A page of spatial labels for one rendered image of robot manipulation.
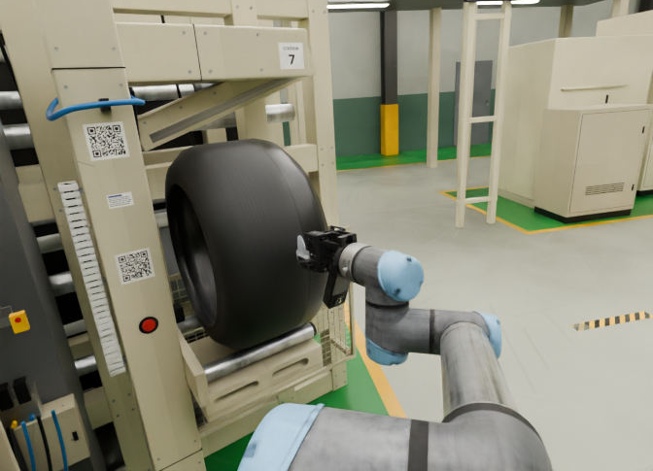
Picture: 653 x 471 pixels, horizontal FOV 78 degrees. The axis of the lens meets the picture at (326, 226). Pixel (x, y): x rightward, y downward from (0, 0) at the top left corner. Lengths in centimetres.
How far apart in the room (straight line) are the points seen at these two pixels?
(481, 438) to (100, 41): 93
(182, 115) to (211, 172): 48
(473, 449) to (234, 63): 120
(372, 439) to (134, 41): 114
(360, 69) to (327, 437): 1022
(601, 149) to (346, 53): 659
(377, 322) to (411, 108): 1029
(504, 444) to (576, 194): 496
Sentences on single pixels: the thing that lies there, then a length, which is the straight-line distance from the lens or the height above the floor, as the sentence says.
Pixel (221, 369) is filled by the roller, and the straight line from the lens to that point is 116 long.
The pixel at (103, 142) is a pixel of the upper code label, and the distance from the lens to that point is 99.
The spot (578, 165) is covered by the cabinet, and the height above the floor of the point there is 67.
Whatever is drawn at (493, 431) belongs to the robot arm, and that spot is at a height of 132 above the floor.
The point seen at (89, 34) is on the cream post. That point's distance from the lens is 100.
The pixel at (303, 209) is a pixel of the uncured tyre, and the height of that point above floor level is 132.
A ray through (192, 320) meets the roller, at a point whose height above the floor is 91.
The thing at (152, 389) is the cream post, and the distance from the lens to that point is 121.
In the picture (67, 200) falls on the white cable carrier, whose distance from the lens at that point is 102.
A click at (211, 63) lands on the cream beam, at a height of 168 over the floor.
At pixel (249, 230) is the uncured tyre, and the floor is 130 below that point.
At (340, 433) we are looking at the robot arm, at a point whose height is 134.
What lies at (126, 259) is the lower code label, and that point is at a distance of 105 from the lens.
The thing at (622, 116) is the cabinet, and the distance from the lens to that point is 545.
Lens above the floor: 158
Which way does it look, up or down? 18 degrees down
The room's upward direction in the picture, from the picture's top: 4 degrees counter-clockwise
